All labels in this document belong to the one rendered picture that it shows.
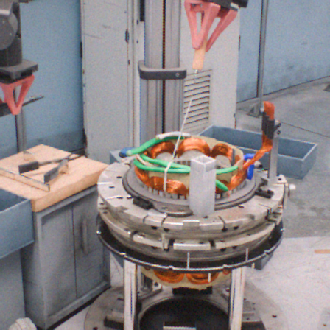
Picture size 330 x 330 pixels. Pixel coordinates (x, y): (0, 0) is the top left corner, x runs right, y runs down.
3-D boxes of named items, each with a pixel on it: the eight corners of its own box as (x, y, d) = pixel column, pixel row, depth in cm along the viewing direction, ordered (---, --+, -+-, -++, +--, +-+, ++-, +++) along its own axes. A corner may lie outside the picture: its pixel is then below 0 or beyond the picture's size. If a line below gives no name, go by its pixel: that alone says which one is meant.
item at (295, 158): (306, 259, 155) (317, 143, 144) (291, 281, 146) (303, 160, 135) (207, 235, 165) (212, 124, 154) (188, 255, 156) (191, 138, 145)
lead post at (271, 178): (278, 183, 117) (283, 118, 113) (267, 186, 116) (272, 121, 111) (270, 179, 118) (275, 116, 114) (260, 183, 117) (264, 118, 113)
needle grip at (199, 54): (200, 69, 108) (206, 32, 108) (190, 68, 109) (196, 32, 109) (203, 71, 110) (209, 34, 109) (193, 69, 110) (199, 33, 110)
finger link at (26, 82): (9, 123, 121) (6, 74, 117) (-16, 113, 125) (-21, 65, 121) (37, 112, 126) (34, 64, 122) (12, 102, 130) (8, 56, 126)
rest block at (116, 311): (137, 308, 130) (137, 298, 129) (127, 324, 125) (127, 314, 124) (116, 304, 131) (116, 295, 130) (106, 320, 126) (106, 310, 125)
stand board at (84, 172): (36, 213, 117) (35, 200, 116) (-34, 185, 127) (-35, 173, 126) (110, 176, 132) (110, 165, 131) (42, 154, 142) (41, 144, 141)
